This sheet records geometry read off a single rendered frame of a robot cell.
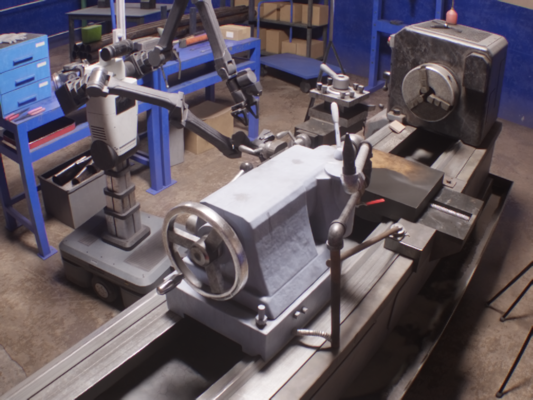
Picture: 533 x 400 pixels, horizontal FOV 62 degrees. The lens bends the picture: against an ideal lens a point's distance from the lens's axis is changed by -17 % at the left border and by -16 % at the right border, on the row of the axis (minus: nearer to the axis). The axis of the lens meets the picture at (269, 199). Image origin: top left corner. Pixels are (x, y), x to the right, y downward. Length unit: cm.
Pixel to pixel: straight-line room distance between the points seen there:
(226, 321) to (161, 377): 26
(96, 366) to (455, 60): 193
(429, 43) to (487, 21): 332
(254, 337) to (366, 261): 50
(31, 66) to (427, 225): 219
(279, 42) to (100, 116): 438
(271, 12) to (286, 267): 534
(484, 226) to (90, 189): 234
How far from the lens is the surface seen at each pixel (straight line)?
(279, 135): 171
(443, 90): 219
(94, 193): 330
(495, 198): 301
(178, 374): 131
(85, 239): 268
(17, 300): 282
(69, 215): 325
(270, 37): 642
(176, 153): 386
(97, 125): 229
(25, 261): 311
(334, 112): 134
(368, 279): 145
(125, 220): 250
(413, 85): 224
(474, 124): 241
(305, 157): 131
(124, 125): 230
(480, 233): 263
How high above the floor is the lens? 173
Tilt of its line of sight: 30 degrees down
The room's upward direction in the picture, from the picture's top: 2 degrees clockwise
